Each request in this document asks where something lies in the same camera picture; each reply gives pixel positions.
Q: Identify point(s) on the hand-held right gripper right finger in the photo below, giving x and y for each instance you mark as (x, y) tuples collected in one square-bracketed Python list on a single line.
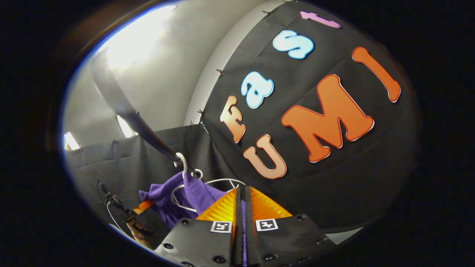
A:
[(289, 244)]

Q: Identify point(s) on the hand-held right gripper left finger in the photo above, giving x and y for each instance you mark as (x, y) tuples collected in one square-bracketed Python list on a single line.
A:
[(200, 244)]

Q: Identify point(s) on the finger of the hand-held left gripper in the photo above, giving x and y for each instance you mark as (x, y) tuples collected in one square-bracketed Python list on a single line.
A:
[(156, 226)]

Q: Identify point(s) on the white clothes hanger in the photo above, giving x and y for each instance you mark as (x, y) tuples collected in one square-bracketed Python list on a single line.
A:
[(182, 160), (222, 180)]

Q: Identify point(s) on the ceiling light panel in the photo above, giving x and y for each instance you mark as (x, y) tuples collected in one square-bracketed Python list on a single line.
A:
[(137, 37), (70, 141), (125, 127)]

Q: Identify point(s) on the row of small backdrop clips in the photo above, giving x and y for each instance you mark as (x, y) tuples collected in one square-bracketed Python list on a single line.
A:
[(220, 72)]

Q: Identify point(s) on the black clothes rack rail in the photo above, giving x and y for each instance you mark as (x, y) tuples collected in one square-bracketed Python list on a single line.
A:
[(126, 107)]

